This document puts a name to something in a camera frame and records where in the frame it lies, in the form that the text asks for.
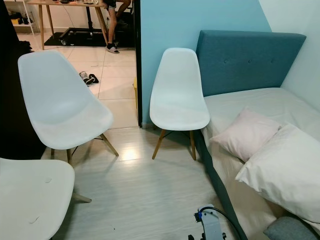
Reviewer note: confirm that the large white plastic chair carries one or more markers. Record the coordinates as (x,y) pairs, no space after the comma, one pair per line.
(60,102)

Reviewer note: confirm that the white chair with scratched seat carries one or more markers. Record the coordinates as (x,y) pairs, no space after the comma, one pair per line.
(30,200)

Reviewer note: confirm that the white chair with wooden legs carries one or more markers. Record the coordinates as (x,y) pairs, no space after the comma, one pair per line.
(177,97)

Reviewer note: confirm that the pink pillow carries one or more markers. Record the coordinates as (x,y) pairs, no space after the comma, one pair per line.
(245,134)

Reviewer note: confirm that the white pillow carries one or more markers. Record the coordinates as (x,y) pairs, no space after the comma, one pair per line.
(287,172)

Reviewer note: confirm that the large black cabinet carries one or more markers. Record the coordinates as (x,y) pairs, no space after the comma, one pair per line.
(12,100)

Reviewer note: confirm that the grey slipper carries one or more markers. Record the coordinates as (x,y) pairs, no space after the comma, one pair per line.
(83,75)

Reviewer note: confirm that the white shoe shelf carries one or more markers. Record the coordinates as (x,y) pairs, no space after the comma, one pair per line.
(22,20)

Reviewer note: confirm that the black wheeled stand base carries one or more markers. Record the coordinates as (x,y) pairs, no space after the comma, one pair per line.
(80,36)

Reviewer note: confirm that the wooden table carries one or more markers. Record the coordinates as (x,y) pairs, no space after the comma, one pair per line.
(65,3)

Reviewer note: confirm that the yellow object by door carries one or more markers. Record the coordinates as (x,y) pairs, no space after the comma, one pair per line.
(135,92)

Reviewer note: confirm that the person's bare legs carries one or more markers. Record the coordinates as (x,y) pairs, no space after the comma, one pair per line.
(111,27)

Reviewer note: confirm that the blue fabric headboard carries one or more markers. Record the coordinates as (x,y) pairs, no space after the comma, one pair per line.
(245,62)

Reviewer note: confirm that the bed with white sheet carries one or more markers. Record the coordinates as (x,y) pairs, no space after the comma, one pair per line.
(255,102)

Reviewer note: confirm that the grey cushion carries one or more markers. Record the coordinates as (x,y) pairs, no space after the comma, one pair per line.
(292,230)

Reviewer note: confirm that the black door frame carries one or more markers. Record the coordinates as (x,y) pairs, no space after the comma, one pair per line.
(137,65)

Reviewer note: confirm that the dark grey bed frame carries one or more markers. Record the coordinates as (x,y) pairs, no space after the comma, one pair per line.
(217,175)

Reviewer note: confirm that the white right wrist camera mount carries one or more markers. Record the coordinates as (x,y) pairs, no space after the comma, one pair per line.
(212,227)

